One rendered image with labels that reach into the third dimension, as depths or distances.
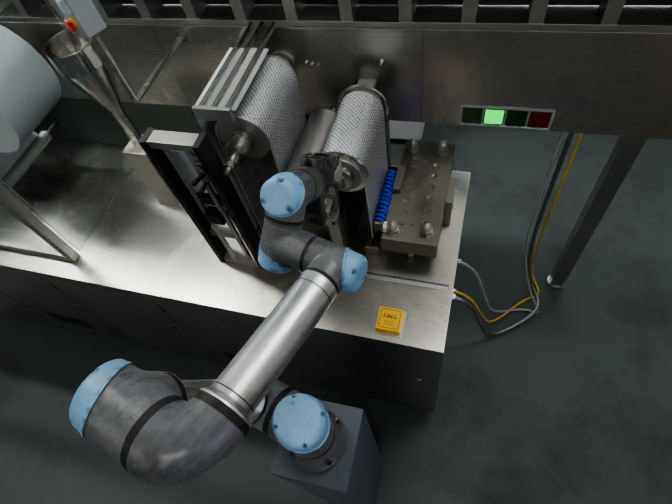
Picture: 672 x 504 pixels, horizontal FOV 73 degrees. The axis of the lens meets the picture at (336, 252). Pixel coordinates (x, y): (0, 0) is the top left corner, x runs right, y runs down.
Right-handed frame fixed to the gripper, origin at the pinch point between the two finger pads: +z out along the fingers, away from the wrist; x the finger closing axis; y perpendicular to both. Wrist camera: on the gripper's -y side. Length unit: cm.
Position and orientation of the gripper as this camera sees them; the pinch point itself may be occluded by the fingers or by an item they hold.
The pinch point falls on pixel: (334, 179)
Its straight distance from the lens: 114.5
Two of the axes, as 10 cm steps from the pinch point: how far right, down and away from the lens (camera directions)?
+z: 2.9, -3.0, 9.1
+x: -9.6, -1.4, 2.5
